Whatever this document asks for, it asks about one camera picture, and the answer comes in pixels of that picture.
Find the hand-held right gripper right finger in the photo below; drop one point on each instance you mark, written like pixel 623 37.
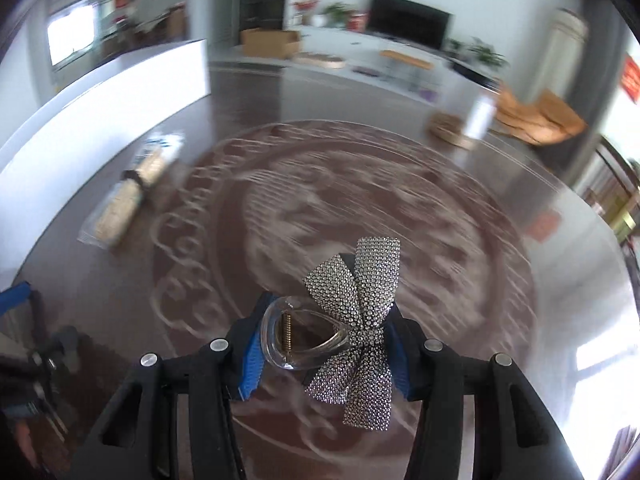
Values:
pixel 404 360

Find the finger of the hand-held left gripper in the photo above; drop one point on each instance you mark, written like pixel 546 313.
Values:
pixel 15 297
pixel 62 350

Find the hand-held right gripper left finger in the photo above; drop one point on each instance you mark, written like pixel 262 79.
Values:
pixel 252 360

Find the rhinestone bow hair clip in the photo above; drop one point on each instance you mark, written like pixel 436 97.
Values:
pixel 360 305

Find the clear packet of wooden sticks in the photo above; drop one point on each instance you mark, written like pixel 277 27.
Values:
pixel 125 200

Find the clear jar with black lid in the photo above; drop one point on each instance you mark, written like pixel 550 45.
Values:
pixel 470 120

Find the purple floor mat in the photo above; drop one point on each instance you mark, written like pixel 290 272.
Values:
pixel 426 95

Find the balcony glass door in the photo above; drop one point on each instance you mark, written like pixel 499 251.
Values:
pixel 70 35

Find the wooden slatted chair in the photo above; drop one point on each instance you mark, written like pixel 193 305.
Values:
pixel 615 190

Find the orange lounge chair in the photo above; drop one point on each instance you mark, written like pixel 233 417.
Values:
pixel 540 115

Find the orange top bench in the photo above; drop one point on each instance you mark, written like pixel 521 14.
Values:
pixel 405 59

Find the white tv cabinet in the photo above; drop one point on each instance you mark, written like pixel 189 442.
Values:
pixel 360 52

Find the small potted plant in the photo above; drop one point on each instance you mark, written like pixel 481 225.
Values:
pixel 454 47

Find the brown cardboard box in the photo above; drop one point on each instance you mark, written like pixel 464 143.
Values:
pixel 270 42

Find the large leafy potted plant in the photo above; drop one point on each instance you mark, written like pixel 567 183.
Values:
pixel 487 52

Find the black television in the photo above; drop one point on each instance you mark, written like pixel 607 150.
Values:
pixel 407 20

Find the red gift bag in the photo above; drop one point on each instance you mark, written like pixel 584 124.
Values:
pixel 358 21

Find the covered standing air conditioner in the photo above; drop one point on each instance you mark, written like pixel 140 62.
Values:
pixel 562 50

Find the green plant in white pot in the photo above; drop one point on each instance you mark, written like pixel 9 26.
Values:
pixel 336 14

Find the red flowers in vase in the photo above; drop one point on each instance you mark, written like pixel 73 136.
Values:
pixel 305 10

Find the grey curtain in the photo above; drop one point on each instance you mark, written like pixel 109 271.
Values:
pixel 600 60

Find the red wall hanging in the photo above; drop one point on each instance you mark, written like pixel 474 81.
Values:
pixel 631 80

